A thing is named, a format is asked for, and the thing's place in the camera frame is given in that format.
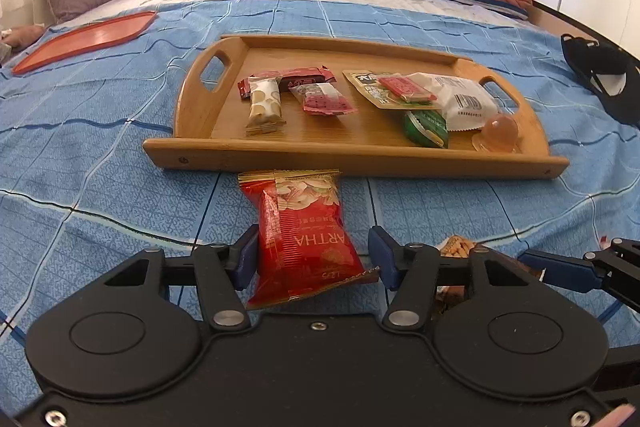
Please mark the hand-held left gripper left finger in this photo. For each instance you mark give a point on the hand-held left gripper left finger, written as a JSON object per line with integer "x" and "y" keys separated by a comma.
{"x": 248, "y": 257}

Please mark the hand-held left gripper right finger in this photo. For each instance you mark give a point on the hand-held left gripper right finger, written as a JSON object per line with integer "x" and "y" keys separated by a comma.
{"x": 384, "y": 257}

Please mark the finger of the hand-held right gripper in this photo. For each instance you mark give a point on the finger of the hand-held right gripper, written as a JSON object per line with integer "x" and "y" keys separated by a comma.
{"x": 565, "y": 272}

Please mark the red nut snack packet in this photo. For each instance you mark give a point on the red nut snack packet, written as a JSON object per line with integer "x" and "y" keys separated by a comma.
{"x": 305, "y": 247}

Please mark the brown snack packet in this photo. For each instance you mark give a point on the brown snack packet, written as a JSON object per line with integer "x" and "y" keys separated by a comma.
{"x": 457, "y": 247}

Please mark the wooden tray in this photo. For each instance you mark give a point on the wooden tray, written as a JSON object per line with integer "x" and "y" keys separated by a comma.
{"x": 350, "y": 142}

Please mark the beige patterned snack packet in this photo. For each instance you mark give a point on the beige patterned snack packet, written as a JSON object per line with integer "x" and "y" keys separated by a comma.
{"x": 264, "y": 107}

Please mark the pink and white snack packet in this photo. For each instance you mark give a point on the pink and white snack packet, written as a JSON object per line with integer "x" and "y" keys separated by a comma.
{"x": 322, "y": 99}

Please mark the yellow snack packet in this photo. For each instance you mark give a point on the yellow snack packet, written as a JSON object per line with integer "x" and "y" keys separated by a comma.
{"x": 367, "y": 88}

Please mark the small red snack packet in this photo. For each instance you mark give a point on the small red snack packet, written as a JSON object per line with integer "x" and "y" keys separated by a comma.
{"x": 407, "y": 88}

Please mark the dark red long snack packet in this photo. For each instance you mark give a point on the dark red long snack packet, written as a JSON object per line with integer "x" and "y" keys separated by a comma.
{"x": 305, "y": 77}

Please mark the green snack packet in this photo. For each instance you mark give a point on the green snack packet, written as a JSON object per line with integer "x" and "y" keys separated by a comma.
{"x": 425, "y": 129}

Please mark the orange jelly cup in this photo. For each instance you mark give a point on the orange jelly cup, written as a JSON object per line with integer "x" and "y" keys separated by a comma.
{"x": 500, "y": 134}

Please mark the blue checked bedsheet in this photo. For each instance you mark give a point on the blue checked bedsheet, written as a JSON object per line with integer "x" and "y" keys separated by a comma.
{"x": 100, "y": 157}

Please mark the black cap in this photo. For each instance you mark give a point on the black cap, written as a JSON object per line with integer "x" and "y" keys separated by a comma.
{"x": 600, "y": 77}

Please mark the red plastic tray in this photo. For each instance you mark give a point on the red plastic tray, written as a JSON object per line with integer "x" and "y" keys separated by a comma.
{"x": 85, "y": 39}

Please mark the brown cloth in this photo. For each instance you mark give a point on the brown cloth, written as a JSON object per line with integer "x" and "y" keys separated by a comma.
{"x": 22, "y": 37}

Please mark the dark wooden bed frame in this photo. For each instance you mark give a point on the dark wooden bed frame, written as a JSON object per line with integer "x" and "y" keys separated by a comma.
{"x": 565, "y": 19}

